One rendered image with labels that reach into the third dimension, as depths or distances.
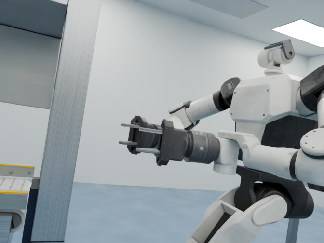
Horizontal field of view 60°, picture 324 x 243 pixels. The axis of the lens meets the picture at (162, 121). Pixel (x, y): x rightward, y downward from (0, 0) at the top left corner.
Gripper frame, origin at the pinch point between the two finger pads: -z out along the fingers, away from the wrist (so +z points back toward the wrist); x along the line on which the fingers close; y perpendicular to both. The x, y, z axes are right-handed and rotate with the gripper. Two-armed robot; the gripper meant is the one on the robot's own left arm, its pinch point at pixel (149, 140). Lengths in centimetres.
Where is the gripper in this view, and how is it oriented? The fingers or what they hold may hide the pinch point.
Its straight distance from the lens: 74.8
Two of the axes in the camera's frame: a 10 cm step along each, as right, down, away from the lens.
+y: -2.4, -0.3, 9.7
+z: 9.6, 1.4, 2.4
